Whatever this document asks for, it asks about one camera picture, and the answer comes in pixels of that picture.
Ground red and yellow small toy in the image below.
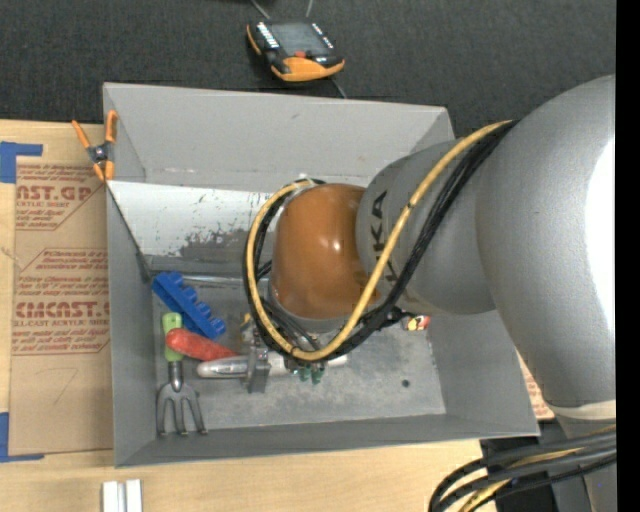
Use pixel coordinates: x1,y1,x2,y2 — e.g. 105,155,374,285
399,313,432,333

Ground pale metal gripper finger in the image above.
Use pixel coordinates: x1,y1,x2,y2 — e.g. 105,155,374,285
242,313,263,354
247,349,273,395

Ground blue toy building brick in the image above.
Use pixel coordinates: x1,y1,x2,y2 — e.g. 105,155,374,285
150,271,228,339

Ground orange toy carrot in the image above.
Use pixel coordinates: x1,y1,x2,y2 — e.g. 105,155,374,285
164,327,239,363

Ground green-handled garden fork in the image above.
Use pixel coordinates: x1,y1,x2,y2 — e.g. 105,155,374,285
155,312,209,438

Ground brown cardboard board, red print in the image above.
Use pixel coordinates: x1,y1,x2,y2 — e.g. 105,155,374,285
0,118,115,464

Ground grey metal bin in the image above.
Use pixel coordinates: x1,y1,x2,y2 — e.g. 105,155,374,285
102,82,542,469

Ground white and silver tube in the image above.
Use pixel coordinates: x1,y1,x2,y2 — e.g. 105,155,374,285
195,353,291,380

